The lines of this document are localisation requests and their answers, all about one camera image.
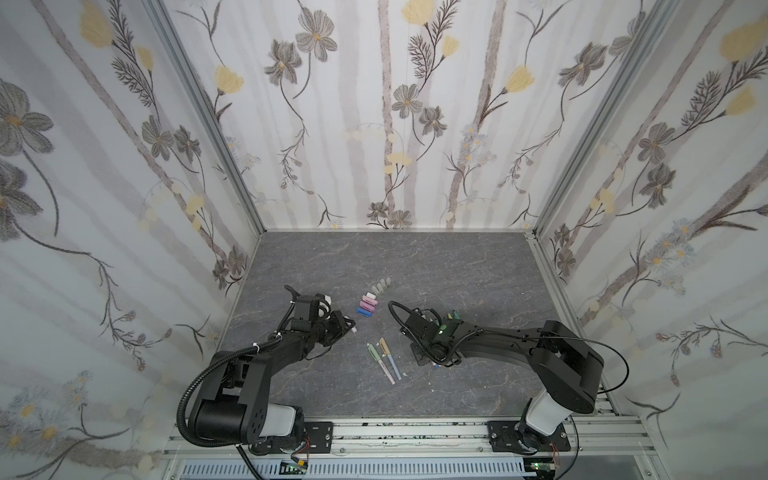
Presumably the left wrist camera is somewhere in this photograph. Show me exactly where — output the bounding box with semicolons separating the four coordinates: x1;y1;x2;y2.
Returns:
295;294;331;321

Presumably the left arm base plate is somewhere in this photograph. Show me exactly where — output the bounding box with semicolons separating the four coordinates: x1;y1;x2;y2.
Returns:
263;421;335;455

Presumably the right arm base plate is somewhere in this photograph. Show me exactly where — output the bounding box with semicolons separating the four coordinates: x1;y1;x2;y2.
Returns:
486;420;572;456

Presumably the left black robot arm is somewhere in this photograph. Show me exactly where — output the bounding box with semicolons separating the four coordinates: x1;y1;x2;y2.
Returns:
176;294;356;448

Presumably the tan cap blue pen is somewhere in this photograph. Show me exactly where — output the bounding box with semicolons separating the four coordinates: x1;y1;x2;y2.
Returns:
378;338;402;380

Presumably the white perforated cable duct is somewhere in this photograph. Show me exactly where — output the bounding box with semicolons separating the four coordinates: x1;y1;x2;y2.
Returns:
178;458;536;480

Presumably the black corrugated cable hose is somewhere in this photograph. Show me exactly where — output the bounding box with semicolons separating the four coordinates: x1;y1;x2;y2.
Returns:
175;338;283;448

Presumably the aluminium mounting rail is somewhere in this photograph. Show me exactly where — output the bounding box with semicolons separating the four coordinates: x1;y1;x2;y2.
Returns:
161;415;658;460

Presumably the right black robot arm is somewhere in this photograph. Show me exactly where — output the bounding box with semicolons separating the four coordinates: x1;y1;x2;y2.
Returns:
388;301;604;456

